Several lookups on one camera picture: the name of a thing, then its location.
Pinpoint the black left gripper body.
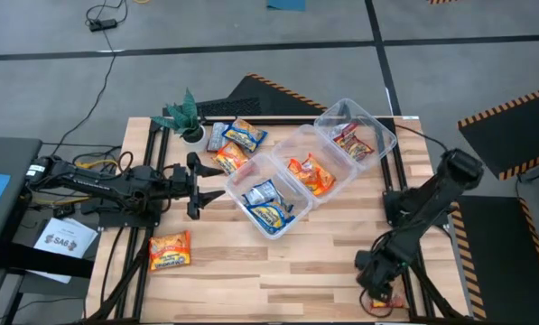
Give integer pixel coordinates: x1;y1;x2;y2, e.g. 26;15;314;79
169;151;203;221

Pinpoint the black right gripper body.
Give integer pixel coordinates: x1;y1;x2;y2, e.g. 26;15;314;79
354;249;404;302

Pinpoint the orange Maruchan noodle pack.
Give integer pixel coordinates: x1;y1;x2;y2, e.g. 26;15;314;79
368;292;406;311
287;156;315;190
147;230;192;273
211;141;251;176
301;152;338;197

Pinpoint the blue Maruchan noodle pack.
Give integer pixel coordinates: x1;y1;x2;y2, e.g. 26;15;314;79
245;198;296;236
241;179;283;207
221;117;269;153

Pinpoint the red Maruchan noodle pack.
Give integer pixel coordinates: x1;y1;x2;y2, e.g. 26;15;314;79
331;120;361;142
335;134;376;163

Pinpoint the white plant pot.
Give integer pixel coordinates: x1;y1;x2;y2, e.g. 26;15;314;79
181;124;208;146

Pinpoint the silver-backed noodle pack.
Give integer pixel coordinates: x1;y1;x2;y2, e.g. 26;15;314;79
206;121;230;153

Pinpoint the clear bin with paper label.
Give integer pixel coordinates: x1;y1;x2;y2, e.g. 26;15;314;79
223;152;314;240

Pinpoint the green snake plant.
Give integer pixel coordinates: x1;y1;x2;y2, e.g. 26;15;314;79
150;87;206;136

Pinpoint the black ribbed floor mat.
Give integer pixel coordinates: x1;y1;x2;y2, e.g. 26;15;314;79
163;97;264;118

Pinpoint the clear plastic bin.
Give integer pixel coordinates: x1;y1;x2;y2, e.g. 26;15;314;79
312;97;398;172
270;124;359;210

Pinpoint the black yellow-striped floor mat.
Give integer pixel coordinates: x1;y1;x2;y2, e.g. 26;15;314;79
457;83;539;181
448;194;539;322
227;72;330;117

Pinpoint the white printed paper sheet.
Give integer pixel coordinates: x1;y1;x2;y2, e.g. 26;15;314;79
33;217;99;260

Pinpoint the black desk crossbar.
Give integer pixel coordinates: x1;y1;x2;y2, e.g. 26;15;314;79
0;241;95;280

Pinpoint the plain white paper sheet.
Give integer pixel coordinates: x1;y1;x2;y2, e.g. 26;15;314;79
27;256;74;285

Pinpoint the black power adapter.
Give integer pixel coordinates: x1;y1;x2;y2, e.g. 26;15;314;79
88;18;118;33

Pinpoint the blue floor mat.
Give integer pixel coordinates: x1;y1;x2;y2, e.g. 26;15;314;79
266;0;307;13

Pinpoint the dark grey desk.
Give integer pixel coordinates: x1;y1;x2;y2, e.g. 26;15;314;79
0;135;43;274

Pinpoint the yellow cable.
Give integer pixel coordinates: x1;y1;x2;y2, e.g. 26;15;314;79
73;158;119;172

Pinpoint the black floor cable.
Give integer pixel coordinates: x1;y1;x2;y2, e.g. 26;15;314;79
47;0;130;157

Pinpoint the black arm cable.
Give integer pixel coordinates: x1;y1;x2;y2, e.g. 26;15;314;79
393;124;451;153

